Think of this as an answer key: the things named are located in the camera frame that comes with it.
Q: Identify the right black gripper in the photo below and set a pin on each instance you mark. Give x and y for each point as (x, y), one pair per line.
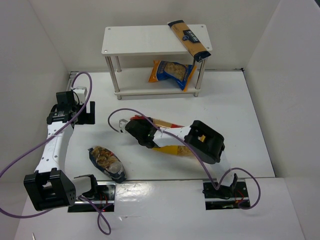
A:
(132, 125)

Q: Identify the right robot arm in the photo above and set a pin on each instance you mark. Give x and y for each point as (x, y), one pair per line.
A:
(198, 138)

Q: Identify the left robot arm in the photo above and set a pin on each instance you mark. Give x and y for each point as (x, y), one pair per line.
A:
(49, 187)

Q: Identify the yellow macaroni bag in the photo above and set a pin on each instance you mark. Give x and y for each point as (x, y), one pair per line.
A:
(176, 150)

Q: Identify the dark blue fusilli bag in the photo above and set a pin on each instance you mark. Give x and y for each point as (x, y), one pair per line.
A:
(108, 163)

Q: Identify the blue spaghetti pack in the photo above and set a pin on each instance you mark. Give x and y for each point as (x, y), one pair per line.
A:
(190, 41)

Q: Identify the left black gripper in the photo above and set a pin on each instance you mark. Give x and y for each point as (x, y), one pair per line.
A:
(83, 113)

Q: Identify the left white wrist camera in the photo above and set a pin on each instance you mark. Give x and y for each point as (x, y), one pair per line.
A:
(81, 93)

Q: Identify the white two-tier shelf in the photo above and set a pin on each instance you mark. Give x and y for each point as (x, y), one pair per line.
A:
(126, 47)

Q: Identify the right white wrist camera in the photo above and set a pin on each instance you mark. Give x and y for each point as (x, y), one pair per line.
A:
(122, 124)

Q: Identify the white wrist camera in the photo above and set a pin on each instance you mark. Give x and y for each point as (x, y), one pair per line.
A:
(81, 93)
(122, 124)

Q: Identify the orange blue pasta bag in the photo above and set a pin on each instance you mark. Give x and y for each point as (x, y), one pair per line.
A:
(182, 74)

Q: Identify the red spaghetti pack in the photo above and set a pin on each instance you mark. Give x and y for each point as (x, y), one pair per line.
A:
(157, 122)

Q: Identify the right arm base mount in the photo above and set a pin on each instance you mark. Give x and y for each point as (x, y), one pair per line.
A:
(224, 198)

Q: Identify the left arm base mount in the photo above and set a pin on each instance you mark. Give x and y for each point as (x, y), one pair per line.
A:
(104, 199)

